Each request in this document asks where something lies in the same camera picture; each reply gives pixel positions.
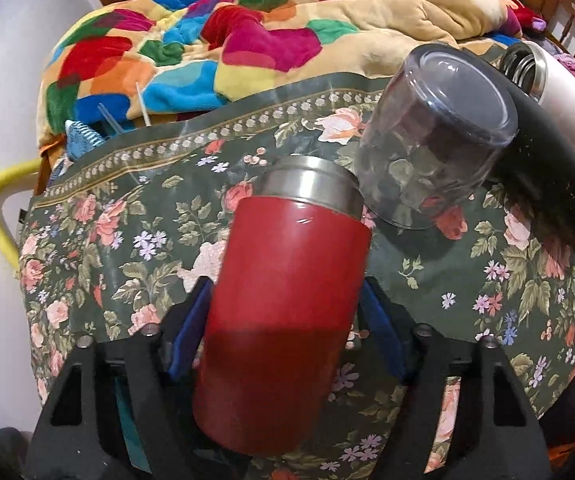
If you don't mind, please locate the red steel thermos cup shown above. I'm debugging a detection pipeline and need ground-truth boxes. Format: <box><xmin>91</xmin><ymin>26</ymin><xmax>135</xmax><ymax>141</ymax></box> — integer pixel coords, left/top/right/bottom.
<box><xmin>193</xmin><ymin>155</ymin><xmax>371</xmax><ymax>455</ymax></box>

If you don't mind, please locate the dark teal ceramic cup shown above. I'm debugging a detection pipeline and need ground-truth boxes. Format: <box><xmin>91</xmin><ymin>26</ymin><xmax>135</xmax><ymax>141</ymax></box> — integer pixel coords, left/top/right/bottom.
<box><xmin>114</xmin><ymin>376</ymin><xmax>150</xmax><ymax>474</ymax></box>

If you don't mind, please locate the clear glass cup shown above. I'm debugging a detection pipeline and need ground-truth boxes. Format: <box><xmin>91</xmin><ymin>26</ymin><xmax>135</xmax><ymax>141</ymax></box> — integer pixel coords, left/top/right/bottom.
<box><xmin>353</xmin><ymin>44</ymin><xmax>519</xmax><ymax>230</ymax></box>

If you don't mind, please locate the black thermos bottle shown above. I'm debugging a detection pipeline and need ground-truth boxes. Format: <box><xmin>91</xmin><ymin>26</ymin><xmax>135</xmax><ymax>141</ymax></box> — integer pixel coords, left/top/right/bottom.
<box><xmin>464</xmin><ymin>51</ymin><xmax>575</xmax><ymax>254</ymax></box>

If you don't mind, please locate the white thermos bottle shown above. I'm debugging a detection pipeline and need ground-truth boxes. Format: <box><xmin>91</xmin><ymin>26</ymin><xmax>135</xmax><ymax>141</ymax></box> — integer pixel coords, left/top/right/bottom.
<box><xmin>498</xmin><ymin>41</ymin><xmax>575</xmax><ymax>146</ymax></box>

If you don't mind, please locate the colourful patchwork blanket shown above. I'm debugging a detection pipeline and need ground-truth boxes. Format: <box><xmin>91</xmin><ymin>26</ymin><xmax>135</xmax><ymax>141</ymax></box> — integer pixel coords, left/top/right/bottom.
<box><xmin>37</xmin><ymin>0</ymin><xmax>521</xmax><ymax>151</ymax></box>

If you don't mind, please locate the pink red clothes pile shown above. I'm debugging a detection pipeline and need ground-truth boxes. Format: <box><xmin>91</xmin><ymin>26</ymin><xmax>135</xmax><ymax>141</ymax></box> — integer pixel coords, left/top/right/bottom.
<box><xmin>499</xmin><ymin>0</ymin><xmax>547</xmax><ymax>36</ymax></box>

